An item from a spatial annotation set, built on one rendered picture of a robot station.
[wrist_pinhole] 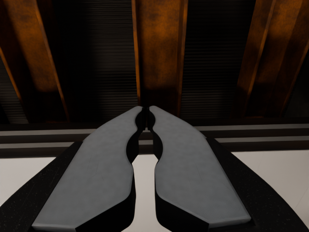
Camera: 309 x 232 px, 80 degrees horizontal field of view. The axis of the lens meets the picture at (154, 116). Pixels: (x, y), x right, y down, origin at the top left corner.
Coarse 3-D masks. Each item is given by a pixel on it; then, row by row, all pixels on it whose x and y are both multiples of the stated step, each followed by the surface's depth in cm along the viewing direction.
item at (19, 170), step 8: (0, 160) 21; (8, 160) 21; (16, 160) 21; (24, 160) 22; (32, 160) 22; (40, 160) 22; (48, 160) 22; (0, 168) 22; (8, 168) 22; (16, 168) 22; (24, 168) 22; (32, 168) 22; (40, 168) 22; (0, 176) 23; (8, 176) 23; (16, 176) 23; (24, 176) 23; (32, 176) 23; (8, 184) 23; (16, 184) 24; (8, 192) 24
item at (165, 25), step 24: (144, 0) 30; (168, 0) 30; (144, 24) 31; (168, 24) 31; (144, 48) 33; (168, 48) 33; (144, 72) 36; (168, 72) 36; (144, 96) 38; (168, 96) 38
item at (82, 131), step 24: (192, 120) 25; (216, 120) 25; (240, 120) 25; (264, 120) 25; (288, 120) 25; (0, 144) 22; (24, 144) 22; (48, 144) 23; (144, 144) 23; (240, 144) 23; (264, 144) 23; (288, 144) 23
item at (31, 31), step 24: (0, 0) 29; (24, 0) 29; (48, 0) 29; (0, 24) 29; (24, 24) 31; (48, 24) 28; (0, 48) 29; (24, 48) 33; (48, 48) 29; (24, 72) 34; (48, 72) 35; (24, 96) 34; (48, 96) 37; (72, 96) 37; (48, 120) 40; (72, 120) 36
